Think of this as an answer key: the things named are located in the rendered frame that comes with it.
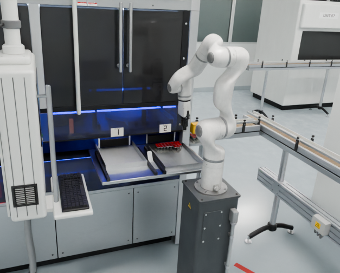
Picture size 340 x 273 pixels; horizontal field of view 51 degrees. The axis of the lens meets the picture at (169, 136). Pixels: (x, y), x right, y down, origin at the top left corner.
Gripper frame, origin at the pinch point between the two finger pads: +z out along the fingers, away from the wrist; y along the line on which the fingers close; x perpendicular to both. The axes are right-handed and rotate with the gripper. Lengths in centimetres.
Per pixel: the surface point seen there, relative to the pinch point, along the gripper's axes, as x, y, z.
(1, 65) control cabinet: -97, 16, -48
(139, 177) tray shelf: -35.6, 14.8, 23.8
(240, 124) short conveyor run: 69, -41, 25
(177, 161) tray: -5.6, 0.5, 25.4
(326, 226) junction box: 79, 51, 67
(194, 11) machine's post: 18, -23, -65
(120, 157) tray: -39.5, -14.3, 22.8
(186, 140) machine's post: 12.7, -24.0, 23.0
